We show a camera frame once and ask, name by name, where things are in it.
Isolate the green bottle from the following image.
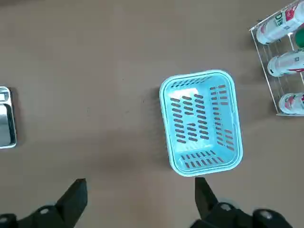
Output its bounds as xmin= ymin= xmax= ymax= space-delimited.
xmin=294 ymin=29 xmax=304 ymax=49

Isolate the white bottle red print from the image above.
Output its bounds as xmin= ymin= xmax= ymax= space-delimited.
xmin=278 ymin=92 xmax=304 ymax=114
xmin=267 ymin=49 xmax=304 ymax=77
xmin=256 ymin=1 xmax=304 ymax=45

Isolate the light blue plastic basket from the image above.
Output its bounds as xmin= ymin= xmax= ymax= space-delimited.
xmin=159 ymin=69 xmax=243 ymax=178

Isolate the clear acrylic bottle shelf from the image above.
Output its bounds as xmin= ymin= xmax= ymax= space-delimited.
xmin=249 ymin=0 xmax=304 ymax=117

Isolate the silver digital kitchen scale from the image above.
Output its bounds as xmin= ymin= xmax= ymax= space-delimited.
xmin=0 ymin=86 xmax=18 ymax=150

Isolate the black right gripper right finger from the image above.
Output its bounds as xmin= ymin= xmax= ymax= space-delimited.
xmin=190 ymin=177 xmax=293 ymax=228

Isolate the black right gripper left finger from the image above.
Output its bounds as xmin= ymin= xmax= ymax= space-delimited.
xmin=0 ymin=178 xmax=87 ymax=228

